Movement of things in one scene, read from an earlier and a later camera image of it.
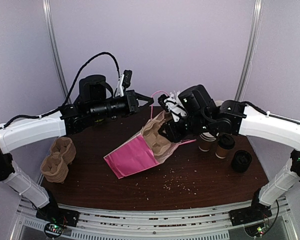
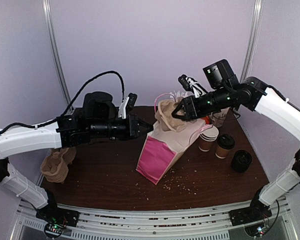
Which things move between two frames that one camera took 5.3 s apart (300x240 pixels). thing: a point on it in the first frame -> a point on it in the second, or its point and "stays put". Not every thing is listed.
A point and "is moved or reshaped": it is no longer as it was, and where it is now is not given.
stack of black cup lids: (241, 161) stays put
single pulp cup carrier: (158, 143) is moved or reshaped
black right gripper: (171, 129) -> (189, 108)
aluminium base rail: (128, 222) stays put
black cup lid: (226, 141) stays put
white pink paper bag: (146, 150) is moved or reshaped
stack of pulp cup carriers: (55, 168) stays put
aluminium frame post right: (250, 49) stays put
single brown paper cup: (220, 152) stays put
